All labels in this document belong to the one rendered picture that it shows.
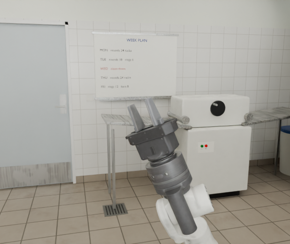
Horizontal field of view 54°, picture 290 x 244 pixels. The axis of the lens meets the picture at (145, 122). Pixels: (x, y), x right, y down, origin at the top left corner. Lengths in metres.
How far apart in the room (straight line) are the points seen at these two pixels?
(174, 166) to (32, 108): 3.29
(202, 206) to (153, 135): 0.19
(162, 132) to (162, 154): 0.05
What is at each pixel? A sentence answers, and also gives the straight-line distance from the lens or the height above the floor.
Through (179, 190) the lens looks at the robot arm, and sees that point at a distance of 0.60.
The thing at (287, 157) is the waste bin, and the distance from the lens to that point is 4.56.
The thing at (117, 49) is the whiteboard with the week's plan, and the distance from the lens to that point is 3.74.
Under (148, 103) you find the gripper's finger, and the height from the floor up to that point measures 1.46.
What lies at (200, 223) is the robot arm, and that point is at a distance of 0.74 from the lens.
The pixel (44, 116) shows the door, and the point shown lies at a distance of 3.80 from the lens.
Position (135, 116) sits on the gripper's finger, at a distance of 0.63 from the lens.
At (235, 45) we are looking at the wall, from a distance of 4.37.
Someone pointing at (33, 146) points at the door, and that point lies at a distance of 3.90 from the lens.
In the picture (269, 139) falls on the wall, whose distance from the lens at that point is 4.89.
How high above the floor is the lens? 1.54
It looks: 11 degrees down
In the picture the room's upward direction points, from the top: straight up
